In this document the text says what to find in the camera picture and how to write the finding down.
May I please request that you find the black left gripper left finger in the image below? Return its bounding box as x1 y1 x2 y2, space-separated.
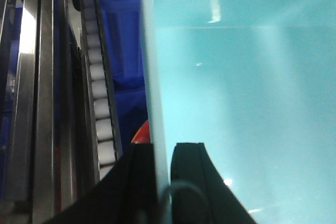
47 144 159 223

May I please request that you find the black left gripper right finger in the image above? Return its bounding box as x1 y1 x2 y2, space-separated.
171 143 255 223

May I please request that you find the light blue plastic bin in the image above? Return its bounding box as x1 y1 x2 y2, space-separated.
142 0 335 223

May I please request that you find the white roller track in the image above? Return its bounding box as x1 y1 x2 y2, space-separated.
79 0 122 182

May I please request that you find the red printed snack bag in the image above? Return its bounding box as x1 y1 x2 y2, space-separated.
131 120 151 144

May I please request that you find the dark blue crate lower middle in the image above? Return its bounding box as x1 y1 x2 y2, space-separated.
98 0 148 145

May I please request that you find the stainless steel shelf rail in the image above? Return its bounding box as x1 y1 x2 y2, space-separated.
0 0 79 224

